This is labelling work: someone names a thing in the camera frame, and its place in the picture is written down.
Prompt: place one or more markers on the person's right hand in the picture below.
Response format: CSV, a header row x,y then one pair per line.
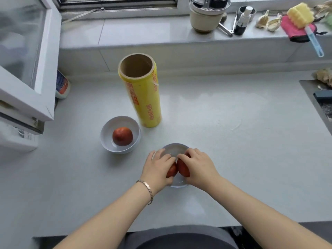
x,y
202,171

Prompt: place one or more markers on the person's left hand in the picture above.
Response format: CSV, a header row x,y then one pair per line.
x,y
155,171

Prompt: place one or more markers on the white bowl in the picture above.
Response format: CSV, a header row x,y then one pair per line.
x,y
173,150
109,132

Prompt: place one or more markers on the yellow plastic wrap roll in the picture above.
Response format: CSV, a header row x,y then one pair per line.
x,y
145,101

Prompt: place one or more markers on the person's left forearm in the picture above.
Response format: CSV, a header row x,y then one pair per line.
x,y
103,220

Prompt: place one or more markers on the person's right forearm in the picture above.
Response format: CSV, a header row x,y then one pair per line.
x,y
259,217

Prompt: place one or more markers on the grey shirt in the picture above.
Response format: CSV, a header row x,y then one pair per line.
x,y
181,233

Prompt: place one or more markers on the white bottle blue orange label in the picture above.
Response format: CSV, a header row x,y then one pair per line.
x,y
62,85

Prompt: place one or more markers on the steel sink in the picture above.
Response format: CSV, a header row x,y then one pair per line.
x,y
308,88

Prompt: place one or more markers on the white appliance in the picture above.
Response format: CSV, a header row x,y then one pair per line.
x,y
18,140

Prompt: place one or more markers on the dark blue sink tray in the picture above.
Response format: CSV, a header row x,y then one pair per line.
x,y
324,97

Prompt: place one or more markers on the metal kitchen tool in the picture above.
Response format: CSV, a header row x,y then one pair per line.
x,y
225,29

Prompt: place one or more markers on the black spray bottle white cap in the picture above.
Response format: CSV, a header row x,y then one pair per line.
x,y
241,27

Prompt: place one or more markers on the beige ceramic pot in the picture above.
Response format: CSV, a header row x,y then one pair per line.
x,y
205,21

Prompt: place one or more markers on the white open window sash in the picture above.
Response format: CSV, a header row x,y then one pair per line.
x,y
49,62

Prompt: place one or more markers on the dry brown husk scraps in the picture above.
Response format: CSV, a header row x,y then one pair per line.
x,y
324,76

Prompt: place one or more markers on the garlic bulb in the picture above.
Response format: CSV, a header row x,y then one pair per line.
x,y
274,24
262,20

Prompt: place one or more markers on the pink cloth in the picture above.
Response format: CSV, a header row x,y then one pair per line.
x,y
288,29

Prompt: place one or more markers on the small dark round jar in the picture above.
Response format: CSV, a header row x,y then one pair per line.
x,y
254,13

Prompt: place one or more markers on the black round lid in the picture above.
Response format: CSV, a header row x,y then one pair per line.
x,y
219,2

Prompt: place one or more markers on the green plastic basket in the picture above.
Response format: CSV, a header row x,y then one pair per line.
x,y
328,20

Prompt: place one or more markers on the dry corn husks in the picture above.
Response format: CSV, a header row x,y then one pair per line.
x,y
324,7

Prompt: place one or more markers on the white fixed window frame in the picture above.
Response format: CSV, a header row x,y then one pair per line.
x,y
116,13

